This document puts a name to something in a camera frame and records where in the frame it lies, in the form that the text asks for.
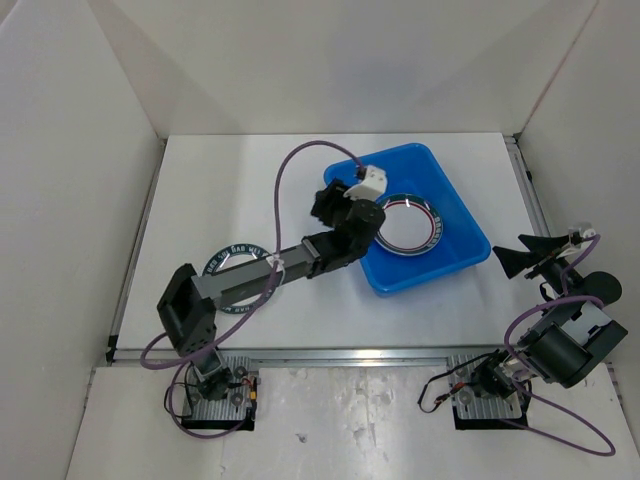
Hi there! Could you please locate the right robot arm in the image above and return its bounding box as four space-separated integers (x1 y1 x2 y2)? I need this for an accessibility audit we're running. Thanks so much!
470 227 628 399

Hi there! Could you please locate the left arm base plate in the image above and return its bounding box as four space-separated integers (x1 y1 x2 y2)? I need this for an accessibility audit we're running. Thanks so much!
178 352 260 431

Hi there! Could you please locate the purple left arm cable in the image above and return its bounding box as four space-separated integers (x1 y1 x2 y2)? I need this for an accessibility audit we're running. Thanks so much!
139 141 366 441

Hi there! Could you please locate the blue plastic bin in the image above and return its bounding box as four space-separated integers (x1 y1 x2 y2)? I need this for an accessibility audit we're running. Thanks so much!
322 142 491 297

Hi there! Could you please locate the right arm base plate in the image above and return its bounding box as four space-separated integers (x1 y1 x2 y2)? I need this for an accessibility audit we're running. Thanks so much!
447 349 531 431

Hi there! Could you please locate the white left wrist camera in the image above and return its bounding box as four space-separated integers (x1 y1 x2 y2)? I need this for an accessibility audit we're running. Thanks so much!
344 165 388 202

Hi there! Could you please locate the green rimmed plate left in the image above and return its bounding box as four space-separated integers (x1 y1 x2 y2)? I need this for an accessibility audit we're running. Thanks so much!
202 243 271 315

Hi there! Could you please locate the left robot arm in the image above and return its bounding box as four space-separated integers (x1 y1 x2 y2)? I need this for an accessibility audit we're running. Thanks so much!
157 170 387 401

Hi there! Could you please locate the aluminium table frame rail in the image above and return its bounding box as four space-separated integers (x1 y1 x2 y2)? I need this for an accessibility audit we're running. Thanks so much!
114 133 545 366

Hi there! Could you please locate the red and green rimmed plate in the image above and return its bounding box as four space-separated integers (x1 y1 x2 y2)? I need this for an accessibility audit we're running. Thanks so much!
375 193 444 257

